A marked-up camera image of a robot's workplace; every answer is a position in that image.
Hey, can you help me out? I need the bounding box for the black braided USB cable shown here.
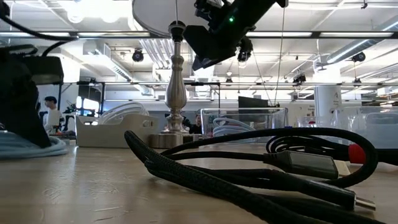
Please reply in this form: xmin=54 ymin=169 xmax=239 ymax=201
xmin=124 ymin=126 xmax=388 ymax=224

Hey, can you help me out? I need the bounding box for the clear plastic bin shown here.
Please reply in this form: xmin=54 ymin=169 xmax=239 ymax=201
xmin=200 ymin=107 xmax=289 ymax=144
xmin=295 ymin=107 xmax=398 ymax=150

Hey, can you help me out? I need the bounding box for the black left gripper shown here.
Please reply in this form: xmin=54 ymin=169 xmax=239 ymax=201
xmin=0 ymin=45 xmax=65 ymax=149

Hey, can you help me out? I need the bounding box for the black monitor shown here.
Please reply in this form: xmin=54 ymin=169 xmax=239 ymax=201
xmin=238 ymin=96 xmax=269 ymax=110

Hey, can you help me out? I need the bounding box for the black metal frame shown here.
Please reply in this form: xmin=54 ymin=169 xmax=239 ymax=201
xmin=0 ymin=30 xmax=398 ymax=40

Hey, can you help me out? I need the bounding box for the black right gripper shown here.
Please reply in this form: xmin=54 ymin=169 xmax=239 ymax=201
xmin=183 ymin=0 xmax=289 ymax=72

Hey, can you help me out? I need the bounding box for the white cable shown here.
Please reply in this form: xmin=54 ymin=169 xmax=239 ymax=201
xmin=98 ymin=101 xmax=150 ymax=125

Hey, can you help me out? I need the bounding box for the white round column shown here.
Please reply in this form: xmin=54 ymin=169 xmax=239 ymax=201
xmin=313 ymin=85 xmax=343 ymax=118

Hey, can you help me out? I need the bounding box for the person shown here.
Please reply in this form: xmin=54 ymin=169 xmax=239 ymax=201
xmin=188 ymin=113 xmax=203 ymax=134
xmin=42 ymin=95 xmax=62 ymax=135

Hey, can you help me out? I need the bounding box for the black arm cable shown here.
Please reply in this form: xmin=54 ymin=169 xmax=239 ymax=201
xmin=0 ymin=6 xmax=78 ymax=42

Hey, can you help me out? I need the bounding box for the white plastic bin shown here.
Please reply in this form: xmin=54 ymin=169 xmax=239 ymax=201
xmin=75 ymin=113 xmax=159 ymax=148

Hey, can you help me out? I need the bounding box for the silver table lamp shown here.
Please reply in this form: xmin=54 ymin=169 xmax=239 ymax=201
xmin=132 ymin=0 xmax=203 ymax=149

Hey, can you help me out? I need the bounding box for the light blue cable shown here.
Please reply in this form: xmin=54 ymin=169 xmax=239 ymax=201
xmin=0 ymin=130 xmax=69 ymax=161
xmin=212 ymin=117 xmax=256 ymax=138

